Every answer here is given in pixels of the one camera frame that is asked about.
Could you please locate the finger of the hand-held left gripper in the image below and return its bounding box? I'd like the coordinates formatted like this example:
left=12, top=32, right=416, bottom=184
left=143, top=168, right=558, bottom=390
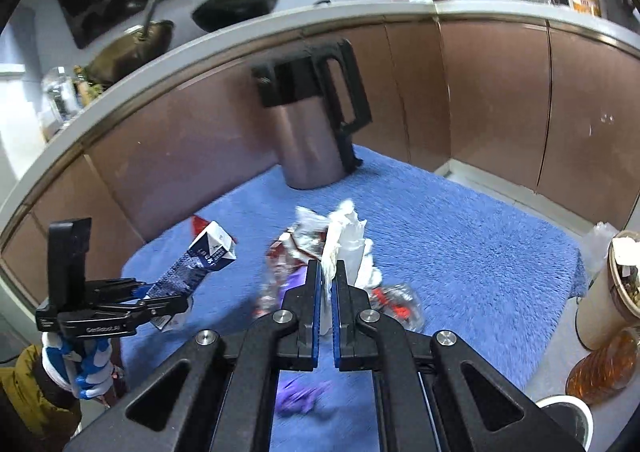
left=84, top=277, right=151, bottom=305
left=100, top=296, right=193, bottom=328

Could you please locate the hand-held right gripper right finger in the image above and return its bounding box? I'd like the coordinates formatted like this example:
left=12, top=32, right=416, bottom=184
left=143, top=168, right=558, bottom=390
left=333, top=259, right=588, bottom=452

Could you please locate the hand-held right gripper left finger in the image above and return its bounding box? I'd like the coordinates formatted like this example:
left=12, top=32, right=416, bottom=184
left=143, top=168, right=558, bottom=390
left=67, top=259, right=323, bottom=452

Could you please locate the blue and white carton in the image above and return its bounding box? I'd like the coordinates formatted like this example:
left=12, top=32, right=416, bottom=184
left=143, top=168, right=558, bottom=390
left=145, top=221, right=237, bottom=329

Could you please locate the white tissue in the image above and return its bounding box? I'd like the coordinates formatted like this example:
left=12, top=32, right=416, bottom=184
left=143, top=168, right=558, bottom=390
left=320, top=199, right=385, bottom=335

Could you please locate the white rimmed cup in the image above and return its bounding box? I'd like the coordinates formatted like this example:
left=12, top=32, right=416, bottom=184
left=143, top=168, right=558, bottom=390
left=534, top=395, right=594, bottom=452

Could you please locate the person's left forearm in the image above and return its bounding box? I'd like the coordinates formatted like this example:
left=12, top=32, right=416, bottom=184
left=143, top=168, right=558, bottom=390
left=0, top=344, right=83, bottom=452

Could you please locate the person's left hand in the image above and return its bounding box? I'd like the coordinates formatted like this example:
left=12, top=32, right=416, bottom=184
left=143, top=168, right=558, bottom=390
left=41, top=331, right=117, bottom=401

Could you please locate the clear crumpled plastic wrapper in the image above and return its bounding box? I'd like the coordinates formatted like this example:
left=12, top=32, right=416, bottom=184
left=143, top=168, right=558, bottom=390
left=369, top=282, right=427, bottom=333

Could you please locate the clear red printed wrapper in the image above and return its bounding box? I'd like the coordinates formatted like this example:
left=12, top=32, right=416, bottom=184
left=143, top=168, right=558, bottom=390
left=252, top=206, right=331, bottom=320

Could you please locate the purple crumpled wrapper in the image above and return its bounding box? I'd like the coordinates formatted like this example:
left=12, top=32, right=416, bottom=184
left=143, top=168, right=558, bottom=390
left=276, top=378, right=335, bottom=419

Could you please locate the blue fluffy towel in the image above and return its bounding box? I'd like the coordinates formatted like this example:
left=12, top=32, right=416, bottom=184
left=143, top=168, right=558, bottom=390
left=117, top=142, right=588, bottom=452

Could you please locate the glass jar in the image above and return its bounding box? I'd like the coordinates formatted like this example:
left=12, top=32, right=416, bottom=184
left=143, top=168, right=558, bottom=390
left=42, top=66, right=84, bottom=127

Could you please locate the steel and black electric kettle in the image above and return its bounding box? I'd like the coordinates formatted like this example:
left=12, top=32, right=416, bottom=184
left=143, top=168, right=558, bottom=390
left=251, top=38, right=373, bottom=190

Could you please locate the amber glass dish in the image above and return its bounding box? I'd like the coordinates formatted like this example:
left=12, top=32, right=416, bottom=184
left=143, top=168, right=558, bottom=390
left=566, top=326, right=639, bottom=406

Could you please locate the brown kitchen cabinet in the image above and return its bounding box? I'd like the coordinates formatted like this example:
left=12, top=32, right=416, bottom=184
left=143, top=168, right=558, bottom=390
left=0, top=7, right=640, bottom=298

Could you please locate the clear plastic bag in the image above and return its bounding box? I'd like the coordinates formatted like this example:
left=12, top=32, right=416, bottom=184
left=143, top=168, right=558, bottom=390
left=581, top=221, right=622, bottom=285

